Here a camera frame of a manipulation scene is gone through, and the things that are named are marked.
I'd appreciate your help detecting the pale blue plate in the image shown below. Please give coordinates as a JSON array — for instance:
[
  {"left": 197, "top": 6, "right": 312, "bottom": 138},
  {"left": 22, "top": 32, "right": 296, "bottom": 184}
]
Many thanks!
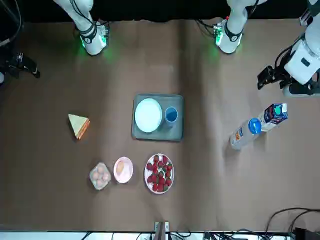
[{"left": 134, "top": 98, "right": 163, "bottom": 133}]

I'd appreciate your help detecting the triangular sandwich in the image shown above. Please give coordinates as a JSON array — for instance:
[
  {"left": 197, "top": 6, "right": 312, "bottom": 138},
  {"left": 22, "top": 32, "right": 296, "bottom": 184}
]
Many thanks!
[{"left": 67, "top": 113, "right": 91, "bottom": 141}]

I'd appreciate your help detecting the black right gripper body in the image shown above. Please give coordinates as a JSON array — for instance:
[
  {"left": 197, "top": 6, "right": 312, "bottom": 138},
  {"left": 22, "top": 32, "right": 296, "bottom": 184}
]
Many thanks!
[{"left": 3, "top": 52, "right": 26, "bottom": 75}]

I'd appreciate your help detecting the blue cup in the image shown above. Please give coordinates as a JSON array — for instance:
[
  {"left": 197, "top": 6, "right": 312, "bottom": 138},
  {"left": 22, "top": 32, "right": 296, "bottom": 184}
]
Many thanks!
[{"left": 164, "top": 106, "right": 179, "bottom": 129}]

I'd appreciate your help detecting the grey-green serving tray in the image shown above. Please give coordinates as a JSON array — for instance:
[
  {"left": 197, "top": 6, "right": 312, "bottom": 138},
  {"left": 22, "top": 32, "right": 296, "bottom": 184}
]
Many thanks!
[{"left": 131, "top": 93, "right": 186, "bottom": 143}]

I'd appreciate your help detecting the black box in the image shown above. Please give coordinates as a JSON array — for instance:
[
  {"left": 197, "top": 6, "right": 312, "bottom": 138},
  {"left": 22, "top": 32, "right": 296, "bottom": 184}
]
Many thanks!
[{"left": 294, "top": 226, "right": 320, "bottom": 240}]

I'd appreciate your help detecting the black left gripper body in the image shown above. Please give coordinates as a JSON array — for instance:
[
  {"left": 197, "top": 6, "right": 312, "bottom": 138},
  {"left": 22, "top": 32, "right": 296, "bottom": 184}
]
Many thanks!
[{"left": 273, "top": 65, "right": 292, "bottom": 82}]

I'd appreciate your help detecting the aluminium profile post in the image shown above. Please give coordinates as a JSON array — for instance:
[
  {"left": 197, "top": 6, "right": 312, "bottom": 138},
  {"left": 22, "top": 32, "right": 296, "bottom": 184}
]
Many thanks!
[{"left": 154, "top": 220, "right": 170, "bottom": 240}]

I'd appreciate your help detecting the milk carton with green cap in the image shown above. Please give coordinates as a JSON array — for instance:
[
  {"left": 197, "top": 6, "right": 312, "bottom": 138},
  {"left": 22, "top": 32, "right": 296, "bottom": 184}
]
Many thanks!
[{"left": 259, "top": 102, "right": 288, "bottom": 133}]

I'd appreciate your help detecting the clear bottle with blue cap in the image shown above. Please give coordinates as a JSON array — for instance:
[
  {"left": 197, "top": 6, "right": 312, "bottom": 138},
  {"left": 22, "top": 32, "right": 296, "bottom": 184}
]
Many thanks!
[{"left": 229, "top": 117, "right": 263, "bottom": 151}]

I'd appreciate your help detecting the clear plastic egg box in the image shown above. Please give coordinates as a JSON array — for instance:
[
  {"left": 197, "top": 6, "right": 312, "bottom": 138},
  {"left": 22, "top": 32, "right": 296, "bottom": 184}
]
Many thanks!
[{"left": 88, "top": 161, "right": 112, "bottom": 191}]

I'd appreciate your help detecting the thick black cable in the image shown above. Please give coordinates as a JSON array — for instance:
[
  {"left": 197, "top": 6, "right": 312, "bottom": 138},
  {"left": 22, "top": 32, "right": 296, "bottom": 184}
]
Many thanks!
[{"left": 264, "top": 206, "right": 320, "bottom": 238}]

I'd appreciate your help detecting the white strawberry plate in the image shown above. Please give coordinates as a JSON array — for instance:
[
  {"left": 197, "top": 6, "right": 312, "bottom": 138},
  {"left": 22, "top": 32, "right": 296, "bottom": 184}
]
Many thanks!
[{"left": 143, "top": 153, "right": 175, "bottom": 195}]

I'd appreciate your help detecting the black backdrop curtain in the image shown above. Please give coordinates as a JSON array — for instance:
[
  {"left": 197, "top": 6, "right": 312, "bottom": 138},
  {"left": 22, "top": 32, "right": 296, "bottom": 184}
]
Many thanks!
[{"left": 0, "top": 0, "right": 320, "bottom": 26}]

